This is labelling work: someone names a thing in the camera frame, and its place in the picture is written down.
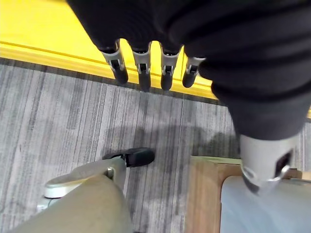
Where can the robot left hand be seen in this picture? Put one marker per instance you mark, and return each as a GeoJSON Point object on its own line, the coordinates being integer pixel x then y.
{"type": "Point", "coordinates": [218, 48]}

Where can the dark robot foot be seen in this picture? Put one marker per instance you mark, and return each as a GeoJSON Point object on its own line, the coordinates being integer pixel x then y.
{"type": "Point", "coordinates": [136, 156]}

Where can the wooden table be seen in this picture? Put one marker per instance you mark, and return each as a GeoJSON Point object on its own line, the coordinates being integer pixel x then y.
{"type": "Point", "coordinates": [204, 194]}

